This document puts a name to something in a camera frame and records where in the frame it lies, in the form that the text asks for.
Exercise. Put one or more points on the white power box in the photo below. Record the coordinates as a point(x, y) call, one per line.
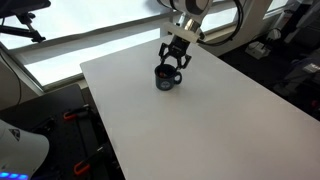
point(257, 50)

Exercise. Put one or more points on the white window frame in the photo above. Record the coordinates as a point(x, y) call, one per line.
point(83, 38)

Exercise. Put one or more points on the black side bench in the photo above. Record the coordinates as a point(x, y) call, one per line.
point(50, 133)

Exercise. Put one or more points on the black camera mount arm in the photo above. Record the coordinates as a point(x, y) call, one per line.
point(21, 20)

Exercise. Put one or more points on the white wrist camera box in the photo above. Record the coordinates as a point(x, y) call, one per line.
point(181, 31)

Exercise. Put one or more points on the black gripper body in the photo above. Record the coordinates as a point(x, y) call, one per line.
point(178, 46)

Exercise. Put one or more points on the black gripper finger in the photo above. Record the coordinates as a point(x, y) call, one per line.
point(184, 62)
point(162, 55)

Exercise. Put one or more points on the white device with blue lights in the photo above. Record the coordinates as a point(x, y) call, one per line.
point(20, 150)

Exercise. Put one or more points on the grey fabric bag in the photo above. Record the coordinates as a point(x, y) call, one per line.
point(305, 75)

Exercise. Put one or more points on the dark blue mug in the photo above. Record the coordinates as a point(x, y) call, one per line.
point(165, 81)

